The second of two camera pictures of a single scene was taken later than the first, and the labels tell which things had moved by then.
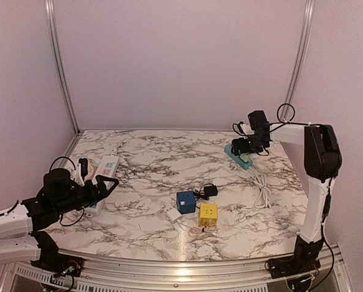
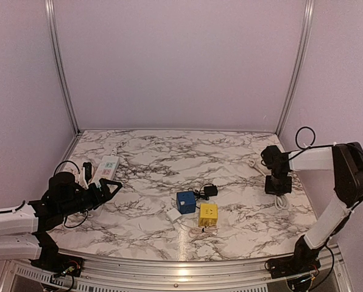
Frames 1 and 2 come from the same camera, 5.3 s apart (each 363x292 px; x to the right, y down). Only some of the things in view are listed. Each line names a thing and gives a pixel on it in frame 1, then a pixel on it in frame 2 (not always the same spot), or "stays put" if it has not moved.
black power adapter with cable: x=206 y=190 stays put
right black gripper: x=243 y=149 to x=269 y=190
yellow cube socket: x=208 y=215 stays put
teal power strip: x=237 y=159 to x=295 y=162
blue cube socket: x=186 y=202 stays put
